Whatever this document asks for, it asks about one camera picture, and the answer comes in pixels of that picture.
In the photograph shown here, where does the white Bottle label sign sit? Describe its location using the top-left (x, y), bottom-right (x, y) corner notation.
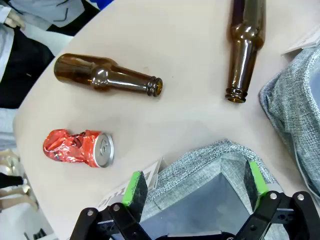
top-left (97, 157), bottom-right (164, 210)

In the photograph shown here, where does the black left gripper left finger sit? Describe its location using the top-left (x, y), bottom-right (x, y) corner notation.
top-left (69, 171), bottom-right (150, 240)

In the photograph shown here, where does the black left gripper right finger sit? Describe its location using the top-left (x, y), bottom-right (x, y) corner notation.
top-left (234, 159), bottom-right (320, 240)

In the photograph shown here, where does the white Plastic label sign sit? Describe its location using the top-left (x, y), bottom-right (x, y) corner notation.
top-left (281, 23), bottom-right (320, 55)

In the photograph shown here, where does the grey fabric plastic basket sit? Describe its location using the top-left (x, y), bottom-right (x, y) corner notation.
top-left (258, 46), bottom-right (320, 198)

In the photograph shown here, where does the grey fabric bottle basket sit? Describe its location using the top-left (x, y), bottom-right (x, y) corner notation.
top-left (138, 139), bottom-right (286, 240)

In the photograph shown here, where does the brown glass bottle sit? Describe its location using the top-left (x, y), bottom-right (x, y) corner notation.
top-left (224, 0), bottom-right (267, 104)
top-left (53, 53), bottom-right (164, 98)

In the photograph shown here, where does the crushed red soda can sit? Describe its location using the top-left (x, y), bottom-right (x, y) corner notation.
top-left (42, 128), bottom-right (115, 169)

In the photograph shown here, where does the grey shirt person's left hand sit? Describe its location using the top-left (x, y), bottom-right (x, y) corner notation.
top-left (4, 8), bottom-right (27, 29)

